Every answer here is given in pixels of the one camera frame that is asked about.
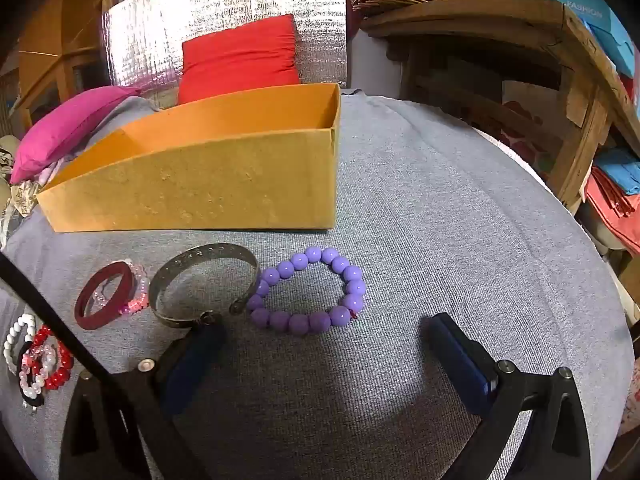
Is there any red bead bracelet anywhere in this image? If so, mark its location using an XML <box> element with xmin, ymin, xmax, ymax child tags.
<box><xmin>27</xmin><ymin>324</ymin><xmax>75</xmax><ymax>392</ymax></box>

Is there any pale pink bead bracelet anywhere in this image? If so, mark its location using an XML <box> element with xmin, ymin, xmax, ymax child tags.
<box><xmin>18</xmin><ymin>343</ymin><xmax>59</xmax><ymax>399</ymax></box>

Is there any dark red bangle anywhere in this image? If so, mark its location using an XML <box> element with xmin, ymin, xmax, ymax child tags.
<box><xmin>74</xmin><ymin>261</ymin><xmax>134</xmax><ymax>330</ymax></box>

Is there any pink clear bead bracelet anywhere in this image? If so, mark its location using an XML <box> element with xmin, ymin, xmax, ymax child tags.
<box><xmin>92</xmin><ymin>258</ymin><xmax>151</xmax><ymax>317</ymax></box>

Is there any white bead bracelet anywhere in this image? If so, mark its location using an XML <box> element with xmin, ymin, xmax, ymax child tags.
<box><xmin>2</xmin><ymin>312</ymin><xmax>37</xmax><ymax>377</ymax></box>

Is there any metal cuff bangle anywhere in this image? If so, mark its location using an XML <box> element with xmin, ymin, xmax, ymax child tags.
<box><xmin>149</xmin><ymin>243</ymin><xmax>260</xmax><ymax>330</ymax></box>

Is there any purple bead bracelet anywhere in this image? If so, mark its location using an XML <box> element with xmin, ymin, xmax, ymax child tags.
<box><xmin>245</xmin><ymin>245</ymin><xmax>368</xmax><ymax>336</ymax></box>

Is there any grey blanket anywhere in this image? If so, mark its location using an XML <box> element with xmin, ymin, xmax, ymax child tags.
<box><xmin>6</xmin><ymin>93</ymin><xmax>634</xmax><ymax>479</ymax></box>

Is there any patterned fabric bag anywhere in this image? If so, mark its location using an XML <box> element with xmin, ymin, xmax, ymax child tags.
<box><xmin>1</xmin><ymin>136</ymin><xmax>40</xmax><ymax>249</ymax></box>

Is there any magenta pillow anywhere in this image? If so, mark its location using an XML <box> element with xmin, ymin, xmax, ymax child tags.
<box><xmin>10</xmin><ymin>86</ymin><xmax>141</xmax><ymax>184</ymax></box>

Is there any orange cardboard box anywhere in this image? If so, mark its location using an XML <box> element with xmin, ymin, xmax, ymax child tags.
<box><xmin>38</xmin><ymin>84</ymin><xmax>341</xmax><ymax>233</ymax></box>

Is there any wooden cabinet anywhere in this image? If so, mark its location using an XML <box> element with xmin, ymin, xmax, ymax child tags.
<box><xmin>12</xmin><ymin>0</ymin><xmax>118</xmax><ymax>129</ymax></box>

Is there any wooden table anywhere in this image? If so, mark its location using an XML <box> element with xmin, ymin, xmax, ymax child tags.
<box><xmin>361</xmin><ymin>0</ymin><xmax>639</xmax><ymax>212</ymax></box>

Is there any silver foil panel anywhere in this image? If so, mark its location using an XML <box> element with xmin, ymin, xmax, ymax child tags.
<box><xmin>101</xmin><ymin>0</ymin><xmax>348</xmax><ymax>88</ymax></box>

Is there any red cushion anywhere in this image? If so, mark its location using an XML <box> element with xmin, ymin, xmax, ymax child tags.
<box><xmin>178</xmin><ymin>14</ymin><xmax>300</xmax><ymax>104</ymax></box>

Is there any teal cardboard box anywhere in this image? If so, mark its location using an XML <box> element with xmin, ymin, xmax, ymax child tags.
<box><xmin>506</xmin><ymin>0</ymin><xmax>637</xmax><ymax>79</ymax></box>

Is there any black cable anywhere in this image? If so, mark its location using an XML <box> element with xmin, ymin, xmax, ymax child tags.
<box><xmin>0</xmin><ymin>251</ymin><xmax>212</xmax><ymax>480</ymax></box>

